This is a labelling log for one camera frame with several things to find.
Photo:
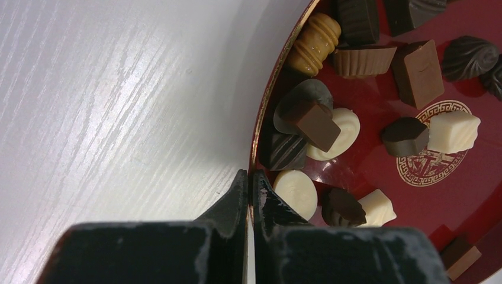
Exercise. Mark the white rectangular bar chocolate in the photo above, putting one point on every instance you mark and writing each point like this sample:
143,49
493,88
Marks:
379,209

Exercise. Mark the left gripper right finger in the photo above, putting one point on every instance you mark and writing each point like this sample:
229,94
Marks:
288,249

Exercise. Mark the white oval chocolate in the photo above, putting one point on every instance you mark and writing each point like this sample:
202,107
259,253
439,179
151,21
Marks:
297,190

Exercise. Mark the dark shell chocolate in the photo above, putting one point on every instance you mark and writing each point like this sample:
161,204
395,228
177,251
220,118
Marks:
341,209

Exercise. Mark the white swirl round chocolate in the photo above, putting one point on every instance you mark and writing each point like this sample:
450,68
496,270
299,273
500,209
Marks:
350,127

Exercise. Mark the round red plate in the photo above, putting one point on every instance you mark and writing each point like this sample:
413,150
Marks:
446,196

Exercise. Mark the dark ridged square chocolate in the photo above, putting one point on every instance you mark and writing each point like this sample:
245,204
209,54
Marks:
278,151

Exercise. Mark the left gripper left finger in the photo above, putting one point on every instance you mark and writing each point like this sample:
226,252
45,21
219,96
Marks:
210,249

